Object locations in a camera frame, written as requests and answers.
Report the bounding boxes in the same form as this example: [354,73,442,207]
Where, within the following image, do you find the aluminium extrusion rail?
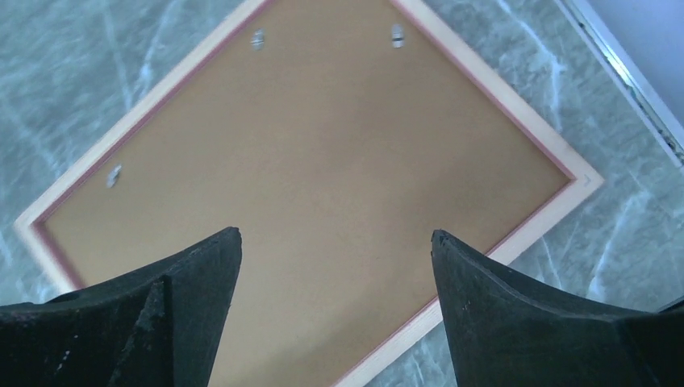
[559,1,683,169]

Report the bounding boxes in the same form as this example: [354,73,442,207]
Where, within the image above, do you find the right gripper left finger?
[1,227,242,386]

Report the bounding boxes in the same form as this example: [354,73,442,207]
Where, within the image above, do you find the pink photo frame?
[15,1,603,386]

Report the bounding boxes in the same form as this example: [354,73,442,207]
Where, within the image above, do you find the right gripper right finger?
[432,230,683,386]

